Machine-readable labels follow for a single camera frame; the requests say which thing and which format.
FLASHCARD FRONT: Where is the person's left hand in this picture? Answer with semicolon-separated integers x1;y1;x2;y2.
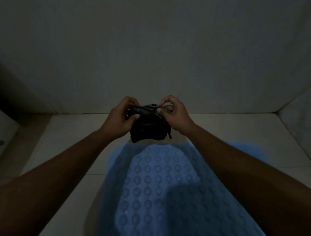
101;96;141;140

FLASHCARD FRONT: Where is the person's right hand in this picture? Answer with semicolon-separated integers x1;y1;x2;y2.
156;95;195;136

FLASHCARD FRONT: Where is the dark checked cloth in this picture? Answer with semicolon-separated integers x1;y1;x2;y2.
124;103;172;143

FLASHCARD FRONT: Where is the person's right forearm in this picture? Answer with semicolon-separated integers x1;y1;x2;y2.
186;124;311;236

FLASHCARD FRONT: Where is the person's left forearm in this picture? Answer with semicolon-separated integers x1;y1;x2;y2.
0;129;115;236

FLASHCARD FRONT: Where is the white toilet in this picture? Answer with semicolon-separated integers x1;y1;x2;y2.
0;109;20;156

